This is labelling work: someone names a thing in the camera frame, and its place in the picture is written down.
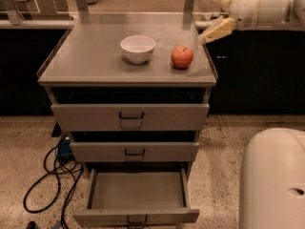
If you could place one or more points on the grey middle drawer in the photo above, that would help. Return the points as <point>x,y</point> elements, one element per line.
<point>134,151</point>

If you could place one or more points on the blue power box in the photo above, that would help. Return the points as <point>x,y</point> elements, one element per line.
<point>64,150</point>

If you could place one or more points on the white horizontal rail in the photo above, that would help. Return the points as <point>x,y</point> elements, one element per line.
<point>39,24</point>

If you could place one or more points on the grey top drawer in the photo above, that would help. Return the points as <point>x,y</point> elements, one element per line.
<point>130,117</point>

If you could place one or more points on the left background steel table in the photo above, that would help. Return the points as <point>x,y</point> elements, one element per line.
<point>34,10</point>

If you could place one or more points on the grey metal drawer cabinet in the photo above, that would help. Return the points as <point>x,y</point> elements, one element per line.
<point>89,68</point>

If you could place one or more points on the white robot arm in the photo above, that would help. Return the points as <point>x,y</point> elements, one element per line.
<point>272,177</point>

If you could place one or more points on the red apple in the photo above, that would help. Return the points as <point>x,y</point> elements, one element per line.
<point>182,57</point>

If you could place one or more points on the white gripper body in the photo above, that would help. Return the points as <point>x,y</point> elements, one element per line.
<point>248,10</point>

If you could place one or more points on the white ceramic bowl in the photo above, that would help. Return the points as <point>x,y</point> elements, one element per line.
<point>138,48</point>

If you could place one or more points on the grey open bottom drawer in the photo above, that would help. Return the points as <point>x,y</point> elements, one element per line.
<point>137,199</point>

